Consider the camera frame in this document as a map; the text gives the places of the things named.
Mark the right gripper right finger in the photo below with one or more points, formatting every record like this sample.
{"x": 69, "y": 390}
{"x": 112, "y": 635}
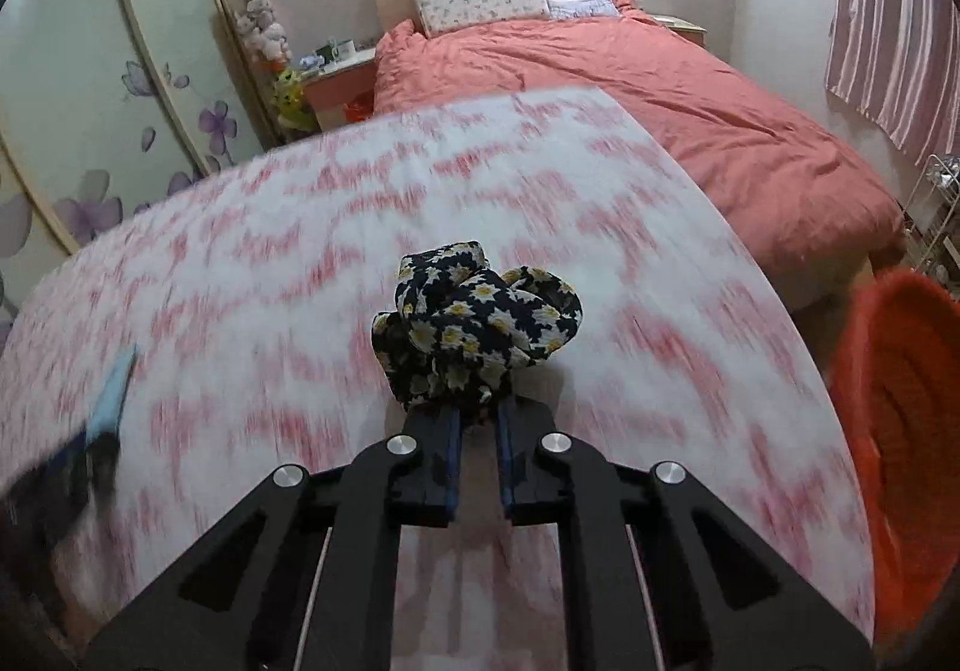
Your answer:
{"x": 657, "y": 571}

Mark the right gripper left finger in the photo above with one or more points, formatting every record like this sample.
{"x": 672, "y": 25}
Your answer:
{"x": 300, "y": 573}

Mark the light blue cream tube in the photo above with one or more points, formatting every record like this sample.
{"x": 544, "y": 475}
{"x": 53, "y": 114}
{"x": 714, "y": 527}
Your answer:
{"x": 106, "y": 416}

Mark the black daisy-print cloth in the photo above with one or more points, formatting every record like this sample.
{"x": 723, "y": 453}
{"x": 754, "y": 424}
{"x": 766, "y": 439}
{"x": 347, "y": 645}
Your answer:
{"x": 459, "y": 329}

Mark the floral white pink bedsheet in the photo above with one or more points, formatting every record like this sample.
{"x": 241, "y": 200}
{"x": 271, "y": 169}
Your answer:
{"x": 250, "y": 297}

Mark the orange plastic basket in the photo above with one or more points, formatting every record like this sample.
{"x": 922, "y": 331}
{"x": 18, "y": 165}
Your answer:
{"x": 895, "y": 389}

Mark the coral pink duvet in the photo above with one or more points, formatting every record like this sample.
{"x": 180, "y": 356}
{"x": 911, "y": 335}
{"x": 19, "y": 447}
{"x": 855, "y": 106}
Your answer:
{"x": 794, "y": 193}

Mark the floral glass wardrobe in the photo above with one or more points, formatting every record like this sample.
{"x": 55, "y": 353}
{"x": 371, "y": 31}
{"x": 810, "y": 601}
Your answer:
{"x": 108, "y": 108}

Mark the pink white nightstand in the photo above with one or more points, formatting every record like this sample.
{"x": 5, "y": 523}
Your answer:
{"x": 337, "y": 85}

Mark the hanging plush toys column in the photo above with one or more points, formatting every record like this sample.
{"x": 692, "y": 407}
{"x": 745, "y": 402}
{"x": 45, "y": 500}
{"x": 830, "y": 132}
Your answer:
{"x": 265, "y": 43}

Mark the white mug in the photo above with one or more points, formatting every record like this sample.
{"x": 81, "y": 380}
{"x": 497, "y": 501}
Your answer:
{"x": 344, "y": 49}

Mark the pink striped curtain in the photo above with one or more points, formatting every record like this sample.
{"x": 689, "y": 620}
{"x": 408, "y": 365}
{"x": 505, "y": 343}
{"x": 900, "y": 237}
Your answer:
{"x": 896, "y": 63}

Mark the white wire rack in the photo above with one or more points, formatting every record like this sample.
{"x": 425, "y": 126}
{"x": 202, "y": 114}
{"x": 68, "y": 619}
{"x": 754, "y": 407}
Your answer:
{"x": 931, "y": 219}

